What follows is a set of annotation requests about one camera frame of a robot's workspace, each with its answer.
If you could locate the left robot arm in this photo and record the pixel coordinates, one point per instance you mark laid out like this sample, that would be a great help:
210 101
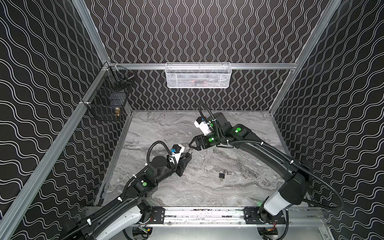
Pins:
130 207

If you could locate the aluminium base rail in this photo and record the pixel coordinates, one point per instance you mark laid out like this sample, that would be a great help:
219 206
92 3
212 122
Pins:
211 217

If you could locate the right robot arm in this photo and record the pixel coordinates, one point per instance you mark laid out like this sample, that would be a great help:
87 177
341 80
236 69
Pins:
296 178

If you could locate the brass object in basket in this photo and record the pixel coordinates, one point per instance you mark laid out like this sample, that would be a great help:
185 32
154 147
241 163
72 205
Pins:
117 112

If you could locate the black padlock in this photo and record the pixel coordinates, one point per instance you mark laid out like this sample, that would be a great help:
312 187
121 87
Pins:
222 175

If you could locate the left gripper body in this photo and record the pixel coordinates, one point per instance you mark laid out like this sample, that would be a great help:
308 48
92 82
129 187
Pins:
182 163

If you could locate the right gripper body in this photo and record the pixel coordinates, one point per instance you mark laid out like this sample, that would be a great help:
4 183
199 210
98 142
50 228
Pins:
202 141

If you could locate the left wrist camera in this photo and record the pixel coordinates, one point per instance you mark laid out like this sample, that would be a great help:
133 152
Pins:
176 152

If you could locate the white mesh basket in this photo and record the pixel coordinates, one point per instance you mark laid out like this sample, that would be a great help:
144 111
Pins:
198 75

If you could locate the black wire basket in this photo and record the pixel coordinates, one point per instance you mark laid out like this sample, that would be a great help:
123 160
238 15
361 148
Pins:
112 91

